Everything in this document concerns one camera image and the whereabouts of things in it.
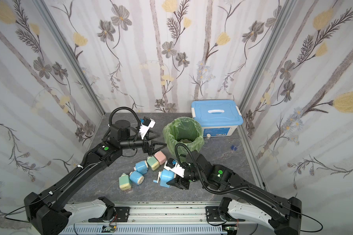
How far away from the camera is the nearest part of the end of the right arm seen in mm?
576

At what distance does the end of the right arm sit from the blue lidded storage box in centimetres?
40

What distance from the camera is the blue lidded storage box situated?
3.12 feet
